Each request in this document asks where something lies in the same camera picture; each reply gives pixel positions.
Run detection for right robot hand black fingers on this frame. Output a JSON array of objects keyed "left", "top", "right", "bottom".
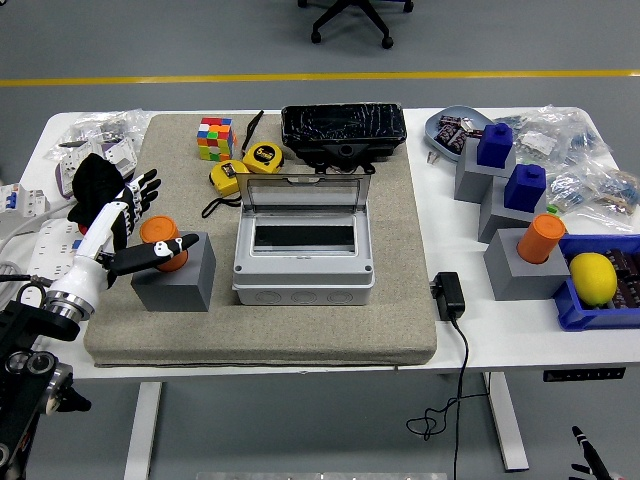
[{"left": 569, "top": 424, "right": 627, "bottom": 480}]

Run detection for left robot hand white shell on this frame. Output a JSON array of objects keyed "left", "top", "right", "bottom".
[{"left": 49, "top": 168, "right": 200, "bottom": 314}]

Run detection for grey electrical box clear lid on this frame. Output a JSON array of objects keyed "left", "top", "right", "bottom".
[{"left": 232, "top": 172, "right": 376, "bottom": 307}]

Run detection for white power strip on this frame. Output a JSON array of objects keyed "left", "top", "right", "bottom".
[{"left": 27, "top": 218, "right": 91, "bottom": 291}]

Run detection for black cloth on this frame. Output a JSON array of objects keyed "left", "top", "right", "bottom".
[{"left": 67, "top": 153, "right": 136, "bottom": 226}]

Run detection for white circuit breaker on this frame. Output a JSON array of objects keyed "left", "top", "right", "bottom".
[{"left": 0, "top": 182, "right": 51, "bottom": 226}]

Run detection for black table control panel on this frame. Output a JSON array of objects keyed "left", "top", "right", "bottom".
[{"left": 543, "top": 368, "right": 627, "bottom": 384}]

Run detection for white table leg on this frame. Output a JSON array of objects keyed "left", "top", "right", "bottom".
[
  {"left": 123, "top": 382, "right": 164, "bottom": 480},
  {"left": 482, "top": 372, "right": 530, "bottom": 472}
]

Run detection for grey block with round hole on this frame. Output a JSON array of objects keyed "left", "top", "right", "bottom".
[{"left": 130, "top": 232, "right": 217, "bottom": 314}]

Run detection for white socket purple trim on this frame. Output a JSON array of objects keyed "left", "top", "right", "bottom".
[{"left": 53, "top": 137, "right": 139, "bottom": 199}]

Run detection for blue plastic bin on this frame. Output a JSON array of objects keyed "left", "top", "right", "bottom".
[{"left": 552, "top": 233, "right": 640, "bottom": 332}]

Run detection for large colourful puzzle cube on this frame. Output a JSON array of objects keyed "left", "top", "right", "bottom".
[{"left": 196, "top": 117, "right": 237, "bottom": 162}]

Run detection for yellow lemon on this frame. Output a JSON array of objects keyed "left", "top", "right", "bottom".
[{"left": 569, "top": 252, "right": 619, "bottom": 307}]

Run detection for dark brown component strips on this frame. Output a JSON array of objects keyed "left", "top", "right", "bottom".
[{"left": 607, "top": 248, "right": 640, "bottom": 309}]

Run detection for yellow tape measure round label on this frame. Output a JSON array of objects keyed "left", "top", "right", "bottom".
[{"left": 242, "top": 141, "right": 285, "bottom": 176}]

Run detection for black power adapter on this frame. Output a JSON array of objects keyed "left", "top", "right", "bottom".
[{"left": 430, "top": 271, "right": 467, "bottom": 321}]

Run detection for grey-brown mat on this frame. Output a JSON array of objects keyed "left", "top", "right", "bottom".
[{"left": 82, "top": 113, "right": 439, "bottom": 369}]

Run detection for clear bag of blue parts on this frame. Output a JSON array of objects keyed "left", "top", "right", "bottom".
[
  {"left": 547, "top": 167, "right": 640, "bottom": 234},
  {"left": 514, "top": 103, "right": 614, "bottom": 169}
]

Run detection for blue block with knob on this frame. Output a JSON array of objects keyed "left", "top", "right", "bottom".
[
  {"left": 476, "top": 123, "right": 516, "bottom": 169},
  {"left": 503, "top": 163, "right": 547, "bottom": 211}
]

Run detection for black glossy case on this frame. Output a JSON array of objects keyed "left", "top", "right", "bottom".
[{"left": 279, "top": 102, "right": 407, "bottom": 177}]

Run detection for dark snack packets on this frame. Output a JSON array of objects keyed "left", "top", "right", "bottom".
[{"left": 434, "top": 114, "right": 484, "bottom": 151}]

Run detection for black office chair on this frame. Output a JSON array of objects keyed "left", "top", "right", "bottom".
[{"left": 297, "top": 0, "right": 415, "bottom": 50}]

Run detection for blue-grey plate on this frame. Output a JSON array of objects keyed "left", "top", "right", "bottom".
[{"left": 423, "top": 104, "right": 494, "bottom": 164}]

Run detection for white cable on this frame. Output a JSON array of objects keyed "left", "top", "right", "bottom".
[{"left": 0, "top": 203, "right": 76, "bottom": 251}]

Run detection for grey power strip cable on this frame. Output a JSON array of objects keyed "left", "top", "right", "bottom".
[{"left": 0, "top": 259, "right": 31, "bottom": 282}]

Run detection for black adapter cord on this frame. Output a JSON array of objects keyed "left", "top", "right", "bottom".
[{"left": 405, "top": 317, "right": 494, "bottom": 480}]

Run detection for yellow tape measure black strap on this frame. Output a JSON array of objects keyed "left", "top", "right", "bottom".
[{"left": 201, "top": 160, "right": 255, "bottom": 219}]

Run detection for thin black strap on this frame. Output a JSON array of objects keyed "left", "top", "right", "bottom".
[{"left": 241, "top": 110, "right": 265, "bottom": 154}]

